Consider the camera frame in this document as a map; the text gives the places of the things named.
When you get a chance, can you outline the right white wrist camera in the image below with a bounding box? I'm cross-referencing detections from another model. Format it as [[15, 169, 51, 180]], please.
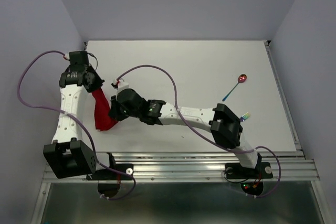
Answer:
[[111, 78, 129, 93]]

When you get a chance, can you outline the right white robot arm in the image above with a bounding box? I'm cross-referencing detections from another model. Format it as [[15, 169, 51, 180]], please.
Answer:
[[109, 88, 261, 177]]

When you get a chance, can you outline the iridescent metal fork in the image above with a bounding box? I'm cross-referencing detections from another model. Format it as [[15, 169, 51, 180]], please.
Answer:
[[240, 112, 250, 122]]

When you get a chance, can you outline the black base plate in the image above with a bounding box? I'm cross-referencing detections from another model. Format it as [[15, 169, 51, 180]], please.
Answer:
[[86, 153, 134, 181], [224, 162, 273, 180]]

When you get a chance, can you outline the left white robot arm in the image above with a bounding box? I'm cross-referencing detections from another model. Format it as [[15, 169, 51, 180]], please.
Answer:
[[43, 51, 117, 179]]

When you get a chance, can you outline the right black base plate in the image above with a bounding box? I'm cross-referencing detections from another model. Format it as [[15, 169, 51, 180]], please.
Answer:
[[224, 162, 273, 180]]

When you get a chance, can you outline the iridescent metal spoon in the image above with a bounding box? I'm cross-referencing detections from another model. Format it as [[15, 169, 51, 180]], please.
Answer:
[[222, 73, 248, 102]]

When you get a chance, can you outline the red cloth napkin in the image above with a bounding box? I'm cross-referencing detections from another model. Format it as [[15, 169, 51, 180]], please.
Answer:
[[92, 88, 118, 131]]

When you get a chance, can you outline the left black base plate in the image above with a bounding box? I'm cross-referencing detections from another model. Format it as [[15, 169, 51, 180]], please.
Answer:
[[86, 153, 134, 181]]

